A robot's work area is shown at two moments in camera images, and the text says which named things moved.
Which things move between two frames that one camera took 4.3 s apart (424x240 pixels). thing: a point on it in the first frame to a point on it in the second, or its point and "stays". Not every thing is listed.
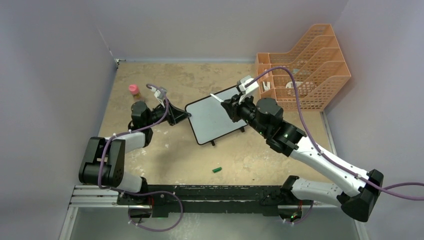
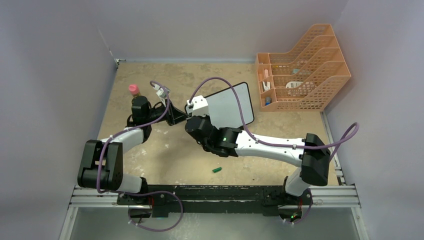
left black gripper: [175, 115] stays
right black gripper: [233, 106] to [207, 117]
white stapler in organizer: [266, 88] stays
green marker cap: [216, 169] stays
